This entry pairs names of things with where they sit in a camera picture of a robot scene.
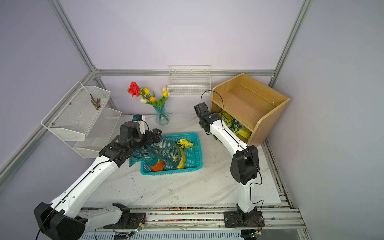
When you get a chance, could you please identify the wooden shelf unit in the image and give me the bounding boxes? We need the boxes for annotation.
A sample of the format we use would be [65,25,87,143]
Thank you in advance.
[211,73,291,147]

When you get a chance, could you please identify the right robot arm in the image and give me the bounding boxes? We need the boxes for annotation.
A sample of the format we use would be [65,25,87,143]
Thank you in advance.
[194,102,264,228]

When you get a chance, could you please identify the yellow green fertilizer bag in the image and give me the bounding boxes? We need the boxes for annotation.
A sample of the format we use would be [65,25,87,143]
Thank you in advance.
[219,111,234,125]
[227,119,252,140]

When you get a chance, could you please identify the artificial flower bouquet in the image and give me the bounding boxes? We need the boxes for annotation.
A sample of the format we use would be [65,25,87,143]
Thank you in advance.
[127,82,169,108]

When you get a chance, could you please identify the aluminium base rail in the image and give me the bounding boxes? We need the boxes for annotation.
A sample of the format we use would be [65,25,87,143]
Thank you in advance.
[81,206,311,240]

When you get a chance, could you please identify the white mesh two-tier rack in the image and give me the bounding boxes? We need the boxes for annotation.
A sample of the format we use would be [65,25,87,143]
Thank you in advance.
[41,82,122,159]

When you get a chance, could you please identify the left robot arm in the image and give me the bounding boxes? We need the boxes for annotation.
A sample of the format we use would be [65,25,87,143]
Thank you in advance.
[34,120,162,240]

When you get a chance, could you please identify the teal orange soil bag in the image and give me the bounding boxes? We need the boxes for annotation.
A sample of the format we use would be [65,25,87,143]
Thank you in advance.
[129,148,165,172]

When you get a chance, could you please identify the blue glass vase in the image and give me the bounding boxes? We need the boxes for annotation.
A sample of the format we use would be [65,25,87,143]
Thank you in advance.
[154,106,170,127]

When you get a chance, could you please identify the white wire wall basket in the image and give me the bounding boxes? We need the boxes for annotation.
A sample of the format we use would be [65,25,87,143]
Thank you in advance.
[167,65,212,97]

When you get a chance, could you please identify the yellow green bag top shelf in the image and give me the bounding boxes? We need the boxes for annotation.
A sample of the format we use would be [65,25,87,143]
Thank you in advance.
[176,139,194,149]

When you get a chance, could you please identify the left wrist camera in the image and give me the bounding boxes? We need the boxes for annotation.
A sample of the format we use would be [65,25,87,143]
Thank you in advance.
[132,114,146,123]

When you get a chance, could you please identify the brown twigs in rack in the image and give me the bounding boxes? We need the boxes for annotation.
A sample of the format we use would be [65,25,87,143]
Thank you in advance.
[90,94,101,111]

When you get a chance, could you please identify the teal plastic basket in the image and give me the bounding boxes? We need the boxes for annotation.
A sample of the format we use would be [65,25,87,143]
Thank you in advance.
[141,133,203,176]

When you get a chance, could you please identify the large dark green soil bag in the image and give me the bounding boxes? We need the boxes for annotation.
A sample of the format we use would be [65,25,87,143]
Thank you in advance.
[147,137,186,169]

